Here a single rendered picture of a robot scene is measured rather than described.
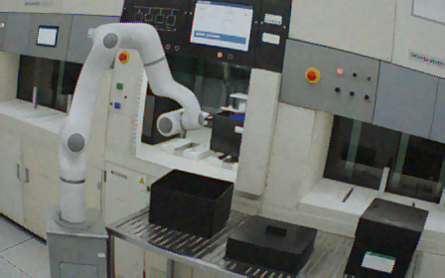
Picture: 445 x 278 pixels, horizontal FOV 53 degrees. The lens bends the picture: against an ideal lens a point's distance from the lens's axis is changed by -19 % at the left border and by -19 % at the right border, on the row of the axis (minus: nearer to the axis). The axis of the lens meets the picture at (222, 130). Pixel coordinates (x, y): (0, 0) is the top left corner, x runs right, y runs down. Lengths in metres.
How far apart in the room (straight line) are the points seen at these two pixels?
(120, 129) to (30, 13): 1.06
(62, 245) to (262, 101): 1.07
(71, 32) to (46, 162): 0.82
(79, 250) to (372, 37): 1.51
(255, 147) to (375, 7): 0.85
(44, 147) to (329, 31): 1.82
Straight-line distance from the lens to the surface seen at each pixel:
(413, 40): 2.19
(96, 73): 1.93
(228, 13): 2.39
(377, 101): 2.21
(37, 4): 3.18
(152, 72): 1.99
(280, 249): 1.89
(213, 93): 3.44
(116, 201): 2.85
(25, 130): 3.29
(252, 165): 2.36
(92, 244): 2.06
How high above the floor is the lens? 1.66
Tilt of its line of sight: 13 degrees down
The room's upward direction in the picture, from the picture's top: 8 degrees clockwise
